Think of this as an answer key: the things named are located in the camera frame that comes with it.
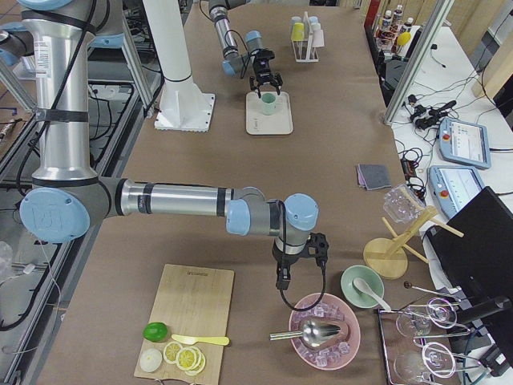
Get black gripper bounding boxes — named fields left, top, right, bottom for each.
left=249, top=60, right=283, bottom=98
left=272, top=237, right=309, bottom=290

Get lemon slices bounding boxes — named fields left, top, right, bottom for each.
left=162, top=341, right=206, bottom=376

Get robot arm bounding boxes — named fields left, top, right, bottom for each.
left=208, top=0, right=283, bottom=98
left=20, top=1, right=328, bottom=290

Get wooden cup tree stand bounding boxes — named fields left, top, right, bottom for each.
left=363, top=205, right=464, bottom=280

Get pink cup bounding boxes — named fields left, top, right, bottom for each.
left=312, top=30, right=325, bottom=48

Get yellow cup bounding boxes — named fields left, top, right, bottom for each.
left=290, top=22, right=305, bottom=42

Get green lime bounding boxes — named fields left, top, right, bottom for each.
left=142, top=322, right=168, bottom=342

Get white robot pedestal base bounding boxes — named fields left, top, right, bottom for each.
left=144, top=1, right=215, bottom=132

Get cream rabbit tray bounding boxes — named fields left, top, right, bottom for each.
left=245, top=91, right=293, bottom=136

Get black camera cable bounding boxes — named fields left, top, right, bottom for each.
left=279, top=264, right=327, bottom=312

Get peeled white onion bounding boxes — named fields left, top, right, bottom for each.
left=139, top=348, right=163, bottom=373

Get wooden cutting board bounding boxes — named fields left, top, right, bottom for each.
left=134, top=264, right=235, bottom=384

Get clear glass cup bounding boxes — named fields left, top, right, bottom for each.
left=383, top=184, right=426, bottom=223

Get wine glass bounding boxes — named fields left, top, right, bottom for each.
left=396, top=298, right=457, bottom=338
left=393, top=342, right=456, bottom=384

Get green cup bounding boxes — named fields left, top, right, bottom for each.
left=260, top=92, right=277, bottom=116

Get grey folded cloth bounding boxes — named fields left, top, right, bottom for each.
left=356, top=164, right=391, bottom=190

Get white wire cup rack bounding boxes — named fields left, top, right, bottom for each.
left=290, top=12, right=321, bottom=63

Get blue teach pendant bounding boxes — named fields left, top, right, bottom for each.
left=428, top=166, right=485, bottom=219
left=438, top=117, right=491, bottom=169

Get green bowl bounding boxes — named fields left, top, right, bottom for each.
left=340, top=265, right=385, bottom=310

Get aluminium frame post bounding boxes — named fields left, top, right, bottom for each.
left=383, top=0, right=454, bottom=126

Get white ceramic spoon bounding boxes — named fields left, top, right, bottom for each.
left=353, top=278, right=392, bottom=312

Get yellow plastic knife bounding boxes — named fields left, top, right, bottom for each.
left=171, top=334, right=230, bottom=347

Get pink ice bowl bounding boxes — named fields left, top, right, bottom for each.
left=289, top=293, right=361, bottom=371

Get metal scoop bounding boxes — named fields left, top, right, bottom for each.
left=269, top=318, right=343, bottom=349

